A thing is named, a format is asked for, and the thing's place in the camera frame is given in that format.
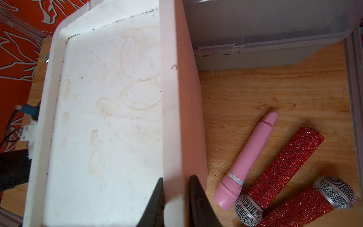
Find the red glitter microphone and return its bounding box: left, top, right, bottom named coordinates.
left=234, top=127, right=325, bottom=227
left=258, top=176, right=357, bottom=227

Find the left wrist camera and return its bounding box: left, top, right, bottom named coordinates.
left=15, top=101, right=41, bottom=160

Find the white drawer cabinet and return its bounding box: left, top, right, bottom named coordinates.
left=23, top=1, right=208, bottom=227

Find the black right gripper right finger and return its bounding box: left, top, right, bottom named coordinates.
left=189, top=175, right=222, bottom=227

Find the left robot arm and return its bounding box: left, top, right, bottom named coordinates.
left=0, top=149, right=31, bottom=192

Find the pink microphone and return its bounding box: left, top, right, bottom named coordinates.
left=214, top=112, right=278, bottom=211

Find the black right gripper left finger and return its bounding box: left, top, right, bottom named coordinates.
left=137, top=178, right=165, bottom=227

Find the grey plastic storage box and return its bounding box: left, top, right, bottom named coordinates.
left=183, top=1, right=363, bottom=71

